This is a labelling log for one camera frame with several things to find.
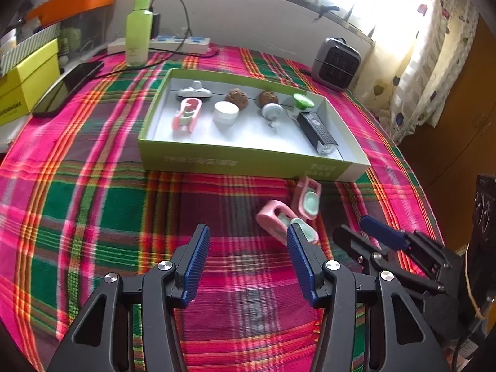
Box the black charger plug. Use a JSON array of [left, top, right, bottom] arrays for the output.
[[149, 8, 161, 39]]

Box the orange tray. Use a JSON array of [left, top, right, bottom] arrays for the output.
[[25, 0, 118, 28]]

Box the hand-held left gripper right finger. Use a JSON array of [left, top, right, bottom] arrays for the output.
[[286, 224, 452, 372]]

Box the glass tank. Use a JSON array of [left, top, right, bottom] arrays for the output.
[[58, 4, 117, 57]]

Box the black rectangular speaker device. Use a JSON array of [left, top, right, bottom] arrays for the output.
[[296, 111, 339, 157]]

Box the black smartphone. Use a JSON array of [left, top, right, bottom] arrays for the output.
[[32, 61, 105, 119]]

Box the white power strip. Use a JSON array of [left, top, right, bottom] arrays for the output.
[[107, 36, 212, 55]]

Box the white round panda toy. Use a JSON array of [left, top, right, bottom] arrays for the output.
[[177, 80, 212, 99]]

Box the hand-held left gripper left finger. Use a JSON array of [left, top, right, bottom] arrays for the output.
[[46, 224, 212, 372]]

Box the light green bottle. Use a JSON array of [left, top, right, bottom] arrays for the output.
[[125, 0, 154, 67]]

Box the pink plastic clip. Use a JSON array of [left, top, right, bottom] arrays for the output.
[[171, 98, 203, 132]]

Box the yellow-green cardboard box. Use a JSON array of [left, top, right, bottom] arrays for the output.
[[0, 38, 62, 128]]

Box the black window latch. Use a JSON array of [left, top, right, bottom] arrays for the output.
[[315, 5, 341, 21]]

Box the wooden cabinet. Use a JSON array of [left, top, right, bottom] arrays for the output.
[[399, 19, 496, 252]]

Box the pink clip with mint pad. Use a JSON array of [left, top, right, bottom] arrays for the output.
[[256, 199, 320, 246], [296, 175, 322, 219]]

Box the cream curtain with hearts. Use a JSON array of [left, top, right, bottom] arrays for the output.
[[349, 0, 481, 144]]

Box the green white plastic spool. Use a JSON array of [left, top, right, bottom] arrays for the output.
[[287, 93, 316, 115]]

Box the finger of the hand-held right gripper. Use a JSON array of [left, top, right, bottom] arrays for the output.
[[359, 215, 456, 280], [332, 224, 446, 299]]

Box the green white striped box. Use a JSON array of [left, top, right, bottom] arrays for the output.
[[0, 23, 63, 76]]

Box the green and white cardboard box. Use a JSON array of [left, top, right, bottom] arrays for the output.
[[138, 68, 372, 183]]

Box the white round jar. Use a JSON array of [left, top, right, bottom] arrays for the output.
[[212, 101, 240, 129]]

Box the pink green plaid tablecloth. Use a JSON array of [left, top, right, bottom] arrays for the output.
[[0, 44, 446, 372]]

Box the white mushroom figure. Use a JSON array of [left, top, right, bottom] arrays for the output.
[[261, 103, 283, 129]]

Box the small grey heater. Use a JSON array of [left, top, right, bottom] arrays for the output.
[[312, 37, 363, 93]]

